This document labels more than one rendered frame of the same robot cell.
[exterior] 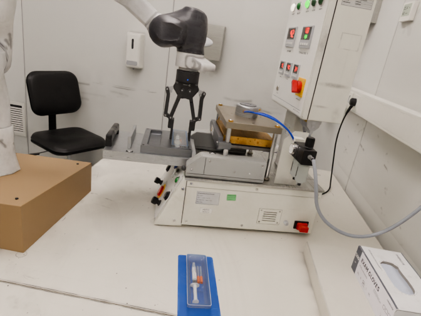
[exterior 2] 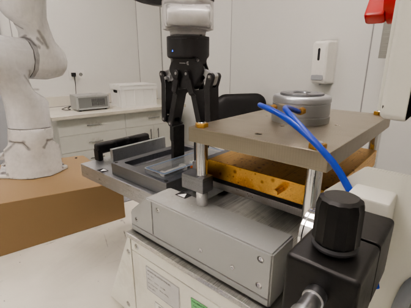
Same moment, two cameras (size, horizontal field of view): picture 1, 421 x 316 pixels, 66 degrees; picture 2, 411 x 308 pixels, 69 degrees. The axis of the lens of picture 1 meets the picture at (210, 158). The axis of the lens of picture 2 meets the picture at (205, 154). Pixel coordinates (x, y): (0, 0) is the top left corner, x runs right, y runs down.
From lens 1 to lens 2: 0.82 m
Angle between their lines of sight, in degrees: 47
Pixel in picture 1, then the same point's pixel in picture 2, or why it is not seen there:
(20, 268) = not seen: outside the picture
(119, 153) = (92, 171)
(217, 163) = (169, 219)
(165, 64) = (362, 75)
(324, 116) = not seen: outside the picture
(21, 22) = (230, 52)
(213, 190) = (169, 277)
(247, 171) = (227, 259)
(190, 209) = (144, 296)
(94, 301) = not seen: outside the picture
